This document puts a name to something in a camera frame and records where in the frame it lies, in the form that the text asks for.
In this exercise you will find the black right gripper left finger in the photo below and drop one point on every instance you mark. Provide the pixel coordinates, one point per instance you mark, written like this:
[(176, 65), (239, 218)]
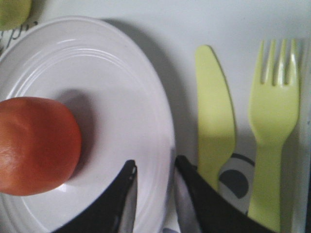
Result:
[(114, 211)]

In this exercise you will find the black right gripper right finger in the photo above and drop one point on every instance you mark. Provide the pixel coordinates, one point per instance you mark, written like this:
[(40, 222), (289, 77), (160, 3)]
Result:
[(200, 209)]

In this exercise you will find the whole orange fruit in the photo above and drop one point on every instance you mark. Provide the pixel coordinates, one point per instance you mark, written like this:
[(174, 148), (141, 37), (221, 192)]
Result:
[(40, 145)]

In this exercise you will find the beige round plate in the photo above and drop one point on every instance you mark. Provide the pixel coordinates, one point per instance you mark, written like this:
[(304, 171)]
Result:
[(112, 89)]

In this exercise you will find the white bear-print tray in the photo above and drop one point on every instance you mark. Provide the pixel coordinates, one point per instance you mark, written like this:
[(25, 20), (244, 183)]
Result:
[(169, 31)]

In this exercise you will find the yellow plastic knife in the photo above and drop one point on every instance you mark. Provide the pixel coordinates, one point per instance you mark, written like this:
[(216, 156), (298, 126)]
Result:
[(216, 121)]

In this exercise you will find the yellow plastic fork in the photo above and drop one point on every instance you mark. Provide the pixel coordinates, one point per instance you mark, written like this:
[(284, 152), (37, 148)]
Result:
[(273, 114)]

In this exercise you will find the yellow lemon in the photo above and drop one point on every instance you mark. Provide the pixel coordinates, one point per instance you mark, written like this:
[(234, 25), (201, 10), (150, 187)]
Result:
[(13, 13)]

